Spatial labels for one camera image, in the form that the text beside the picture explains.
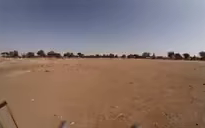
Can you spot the row of trees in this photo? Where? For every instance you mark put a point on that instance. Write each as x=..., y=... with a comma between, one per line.
x=40, y=53

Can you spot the robot's own part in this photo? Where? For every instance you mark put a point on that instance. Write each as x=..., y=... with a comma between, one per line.
x=63, y=125
x=135, y=126

